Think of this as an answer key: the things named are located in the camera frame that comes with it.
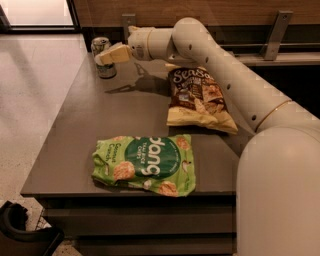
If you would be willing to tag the sea salt chips bag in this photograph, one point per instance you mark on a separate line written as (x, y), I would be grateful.
(197, 100)

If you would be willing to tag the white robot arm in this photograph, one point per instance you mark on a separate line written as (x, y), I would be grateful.
(278, 177)

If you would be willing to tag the left metal wall bracket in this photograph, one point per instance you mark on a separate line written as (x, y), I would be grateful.
(128, 19)

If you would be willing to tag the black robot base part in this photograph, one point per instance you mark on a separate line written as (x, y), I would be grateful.
(15, 240)

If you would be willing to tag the green dang rice chips bag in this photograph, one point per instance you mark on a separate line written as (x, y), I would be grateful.
(163, 165)

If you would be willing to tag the green 7up soda can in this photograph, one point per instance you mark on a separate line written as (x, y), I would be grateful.
(105, 67)

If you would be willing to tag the metal wall bracket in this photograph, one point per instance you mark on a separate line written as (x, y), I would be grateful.
(271, 48)
(128, 19)

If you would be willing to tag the grey drawer cabinet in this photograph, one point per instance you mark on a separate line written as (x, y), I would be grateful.
(110, 221)

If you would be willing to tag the right metal wall bracket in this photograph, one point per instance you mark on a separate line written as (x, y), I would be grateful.
(271, 48)

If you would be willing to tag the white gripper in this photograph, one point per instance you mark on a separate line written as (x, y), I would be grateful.
(138, 43)

